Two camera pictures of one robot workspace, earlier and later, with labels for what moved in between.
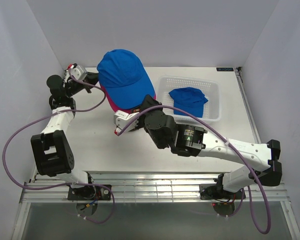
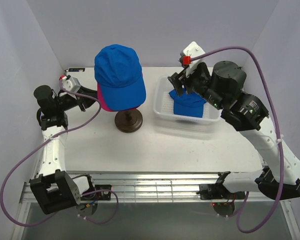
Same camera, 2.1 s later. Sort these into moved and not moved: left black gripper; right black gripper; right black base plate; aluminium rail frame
Moved: left black gripper; right black gripper
Not moved: aluminium rail frame; right black base plate
